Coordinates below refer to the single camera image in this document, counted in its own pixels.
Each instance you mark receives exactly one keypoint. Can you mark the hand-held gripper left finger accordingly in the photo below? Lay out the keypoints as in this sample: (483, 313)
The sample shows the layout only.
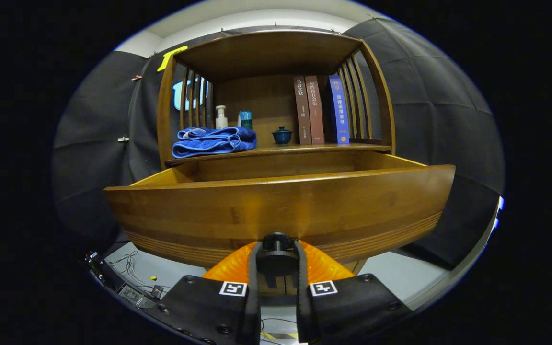
(254, 306)

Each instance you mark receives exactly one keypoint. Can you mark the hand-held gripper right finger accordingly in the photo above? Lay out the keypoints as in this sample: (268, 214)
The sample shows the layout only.
(301, 311)

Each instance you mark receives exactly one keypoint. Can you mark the wooden drawer with black knob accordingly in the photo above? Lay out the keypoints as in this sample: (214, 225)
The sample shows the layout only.
(281, 206)

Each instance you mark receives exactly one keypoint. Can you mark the wooden countertop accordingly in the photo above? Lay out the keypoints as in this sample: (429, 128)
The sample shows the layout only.
(295, 149)

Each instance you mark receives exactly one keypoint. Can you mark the wooden cabinet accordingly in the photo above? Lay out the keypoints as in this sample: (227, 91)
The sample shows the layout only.
(266, 52)

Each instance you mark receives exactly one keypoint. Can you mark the black power strip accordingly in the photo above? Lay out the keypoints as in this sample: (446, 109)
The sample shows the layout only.
(134, 296)

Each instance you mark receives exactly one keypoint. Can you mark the blue folded towel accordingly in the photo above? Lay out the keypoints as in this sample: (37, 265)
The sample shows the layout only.
(209, 143)

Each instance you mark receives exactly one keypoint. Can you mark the dark blue lidded teacup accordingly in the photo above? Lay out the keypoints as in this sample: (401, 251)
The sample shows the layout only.
(281, 136)

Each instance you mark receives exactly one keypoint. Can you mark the clear bottle with blue cap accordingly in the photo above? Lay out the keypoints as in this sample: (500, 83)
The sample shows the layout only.
(246, 120)

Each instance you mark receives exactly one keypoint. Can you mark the white pump bottle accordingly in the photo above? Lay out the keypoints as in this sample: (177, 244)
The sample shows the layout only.
(221, 122)

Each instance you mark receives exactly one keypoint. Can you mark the dark brown book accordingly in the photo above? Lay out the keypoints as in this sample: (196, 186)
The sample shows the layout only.
(302, 110)

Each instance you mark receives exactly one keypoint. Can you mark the reddish brown book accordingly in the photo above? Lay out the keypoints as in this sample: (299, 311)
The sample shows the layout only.
(315, 110)

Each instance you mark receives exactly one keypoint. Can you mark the blue book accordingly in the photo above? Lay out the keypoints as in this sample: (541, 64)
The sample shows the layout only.
(339, 110)

